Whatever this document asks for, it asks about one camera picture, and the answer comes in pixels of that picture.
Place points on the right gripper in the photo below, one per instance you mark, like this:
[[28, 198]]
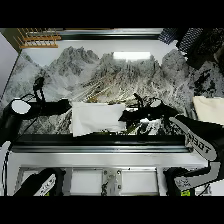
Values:
[[129, 116]]

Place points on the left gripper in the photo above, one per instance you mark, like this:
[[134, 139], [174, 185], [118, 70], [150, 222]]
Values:
[[63, 107]]

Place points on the white garment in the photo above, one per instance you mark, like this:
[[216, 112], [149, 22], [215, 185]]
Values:
[[96, 118]]

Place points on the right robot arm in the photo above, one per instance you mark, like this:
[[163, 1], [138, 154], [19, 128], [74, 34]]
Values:
[[200, 136]]

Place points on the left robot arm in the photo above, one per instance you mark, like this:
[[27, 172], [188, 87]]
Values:
[[20, 111]]

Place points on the brown clothes hanger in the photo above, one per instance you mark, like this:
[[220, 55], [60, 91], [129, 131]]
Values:
[[41, 37], [36, 45]]

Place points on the cream garment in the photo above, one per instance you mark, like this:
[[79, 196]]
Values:
[[210, 110]]

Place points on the blue checked garment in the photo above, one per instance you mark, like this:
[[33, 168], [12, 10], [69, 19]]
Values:
[[168, 35]]

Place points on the black dotted garment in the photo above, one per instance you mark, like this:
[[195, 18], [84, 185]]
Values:
[[189, 39]]

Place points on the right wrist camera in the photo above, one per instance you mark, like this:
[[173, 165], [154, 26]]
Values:
[[138, 100]]

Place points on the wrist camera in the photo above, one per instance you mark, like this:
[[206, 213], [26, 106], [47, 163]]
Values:
[[138, 100], [39, 87]]

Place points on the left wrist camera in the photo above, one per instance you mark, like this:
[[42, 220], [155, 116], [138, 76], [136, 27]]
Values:
[[39, 87]]

